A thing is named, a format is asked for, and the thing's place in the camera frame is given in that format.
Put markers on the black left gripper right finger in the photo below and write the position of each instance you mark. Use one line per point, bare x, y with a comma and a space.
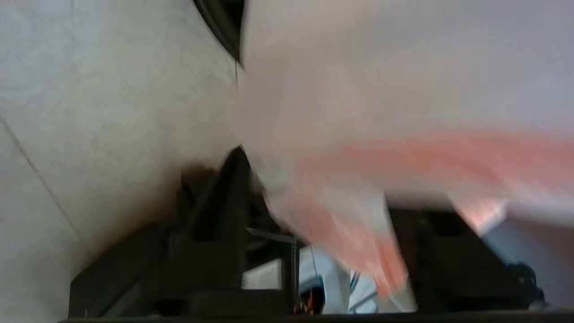
448, 269

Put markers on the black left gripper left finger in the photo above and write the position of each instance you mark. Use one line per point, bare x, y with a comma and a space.
210, 251

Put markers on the black trash bin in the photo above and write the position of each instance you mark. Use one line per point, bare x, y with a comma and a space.
226, 22

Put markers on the white plastic bag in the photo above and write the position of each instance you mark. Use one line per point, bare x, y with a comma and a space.
381, 89

